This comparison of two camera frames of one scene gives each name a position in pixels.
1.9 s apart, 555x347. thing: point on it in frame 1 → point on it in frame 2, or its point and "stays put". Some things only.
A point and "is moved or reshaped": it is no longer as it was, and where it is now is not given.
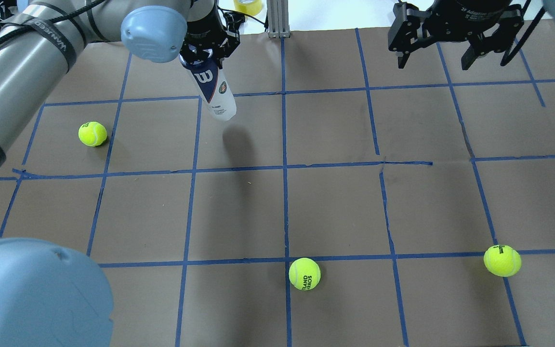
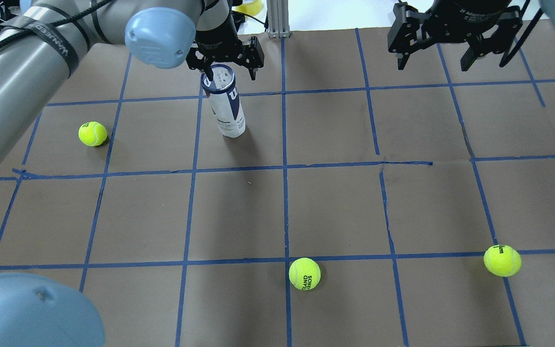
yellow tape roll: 249,7 stays put
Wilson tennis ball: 502,260 stays put
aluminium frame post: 278,19 stays put
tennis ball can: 216,86 is moved or reshaped
